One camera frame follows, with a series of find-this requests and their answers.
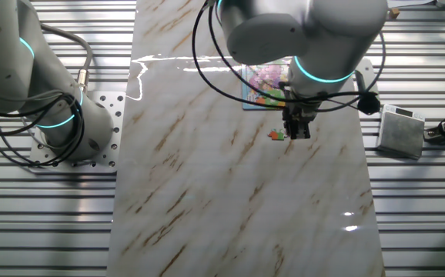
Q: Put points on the silver perforated base plate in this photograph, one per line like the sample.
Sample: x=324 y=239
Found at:
x=111 y=115

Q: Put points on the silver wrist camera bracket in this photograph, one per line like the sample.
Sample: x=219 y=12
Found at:
x=367 y=77

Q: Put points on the silver digital scale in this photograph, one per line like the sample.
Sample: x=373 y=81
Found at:
x=399 y=134

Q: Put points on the small wooden block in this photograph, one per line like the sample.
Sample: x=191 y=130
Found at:
x=393 y=14

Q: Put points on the colourful fairy puzzle board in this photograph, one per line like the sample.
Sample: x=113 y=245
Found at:
x=263 y=82

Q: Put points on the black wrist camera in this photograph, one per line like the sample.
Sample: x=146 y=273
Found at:
x=369 y=104

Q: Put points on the green orange puzzle piece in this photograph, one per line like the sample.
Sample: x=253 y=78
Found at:
x=274 y=135

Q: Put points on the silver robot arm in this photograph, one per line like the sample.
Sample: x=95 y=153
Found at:
x=14 y=57

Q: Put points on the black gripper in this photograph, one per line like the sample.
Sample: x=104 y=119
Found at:
x=299 y=113

